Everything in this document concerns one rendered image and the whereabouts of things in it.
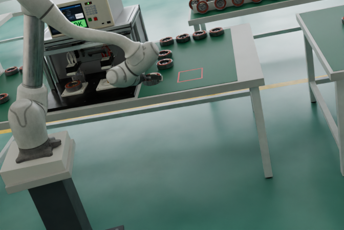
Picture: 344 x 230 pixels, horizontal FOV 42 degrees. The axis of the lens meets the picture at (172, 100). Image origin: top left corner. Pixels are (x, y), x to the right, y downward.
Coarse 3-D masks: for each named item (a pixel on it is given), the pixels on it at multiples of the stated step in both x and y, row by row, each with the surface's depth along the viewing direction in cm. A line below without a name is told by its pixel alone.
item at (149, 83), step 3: (144, 81) 251; (147, 81) 250; (150, 81) 250; (153, 81) 250; (156, 81) 251; (159, 81) 252; (144, 84) 253; (147, 84) 251; (150, 84) 251; (153, 84) 250; (156, 84) 252
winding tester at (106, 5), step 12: (60, 0) 300; (72, 0) 291; (84, 0) 286; (96, 0) 286; (108, 0) 289; (120, 0) 321; (84, 12) 290; (96, 12) 289; (108, 12) 289; (120, 12) 315; (96, 24) 293; (108, 24) 293
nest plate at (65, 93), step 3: (84, 84) 304; (87, 84) 305; (84, 87) 300; (78, 90) 297; (81, 90) 296; (63, 93) 298; (66, 93) 298; (69, 93) 296; (72, 93) 295; (75, 93) 295; (78, 93) 295; (81, 93) 294; (63, 96) 296
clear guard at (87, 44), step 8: (120, 32) 292; (88, 48) 278; (96, 48) 276; (104, 48) 275; (112, 48) 274; (80, 56) 276; (88, 56) 275; (96, 56) 274; (104, 56) 273; (112, 56) 272
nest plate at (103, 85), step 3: (102, 81) 301; (105, 81) 300; (99, 84) 299; (102, 84) 297; (105, 84) 296; (108, 84) 295; (99, 87) 294; (102, 87) 293; (105, 87) 292; (108, 87) 291; (111, 87) 291; (114, 87) 291; (96, 90) 293; (99, 90) 292
